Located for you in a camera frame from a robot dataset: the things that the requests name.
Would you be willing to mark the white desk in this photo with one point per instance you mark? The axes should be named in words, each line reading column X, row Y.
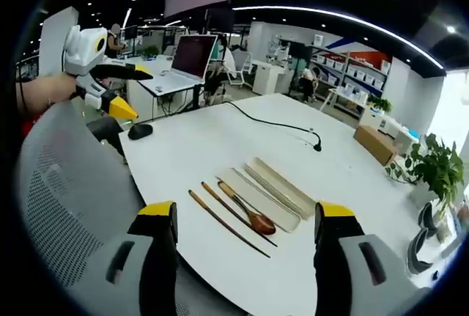
column 161, row 94

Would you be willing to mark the storage shelf with white bins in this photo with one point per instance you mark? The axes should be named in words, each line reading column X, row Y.
column 351, row 74

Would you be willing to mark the grey curved headset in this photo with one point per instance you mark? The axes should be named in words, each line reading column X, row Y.
column 417, row 251
column 428, row 215

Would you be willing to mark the beige cutlery case lid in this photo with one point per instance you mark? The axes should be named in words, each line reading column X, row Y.
column 280, row 186

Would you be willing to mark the wooden chopstick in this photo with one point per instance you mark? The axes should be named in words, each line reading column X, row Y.
column 227, row 217
column 234, row 210

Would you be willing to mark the wooden spoon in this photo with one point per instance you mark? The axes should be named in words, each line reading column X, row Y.
column 249, row 210

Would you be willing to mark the white laptop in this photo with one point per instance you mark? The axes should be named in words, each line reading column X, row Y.
column 181, row 66

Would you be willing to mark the white office chair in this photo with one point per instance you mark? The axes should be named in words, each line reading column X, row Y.
column 240, row 68

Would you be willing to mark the small green plant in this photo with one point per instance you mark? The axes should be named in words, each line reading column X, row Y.
column 150, row 52
column 381, row 104

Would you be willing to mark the brown cardboard box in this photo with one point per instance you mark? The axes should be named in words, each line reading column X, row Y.
column 374, row 144

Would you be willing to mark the grey mesh office chair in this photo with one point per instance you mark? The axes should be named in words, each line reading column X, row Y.
column 73, row 198

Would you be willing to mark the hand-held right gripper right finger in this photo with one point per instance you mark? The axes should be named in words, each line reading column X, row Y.
column 348, row 257

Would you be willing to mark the beige cutlery case tray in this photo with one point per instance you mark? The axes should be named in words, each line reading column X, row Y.
column 258, row 200

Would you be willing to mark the black computer mouse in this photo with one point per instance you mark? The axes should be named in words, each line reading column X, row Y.
column 140, row 131

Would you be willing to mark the white cabinet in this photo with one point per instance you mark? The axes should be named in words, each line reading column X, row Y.
column 269, row 77

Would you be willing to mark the green potted plant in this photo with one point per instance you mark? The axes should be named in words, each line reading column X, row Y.
column 434, row 169

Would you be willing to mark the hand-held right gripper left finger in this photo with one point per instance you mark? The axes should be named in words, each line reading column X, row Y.
column 154, row 257

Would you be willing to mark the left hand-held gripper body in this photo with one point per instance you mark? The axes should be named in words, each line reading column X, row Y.
column 83, row 49

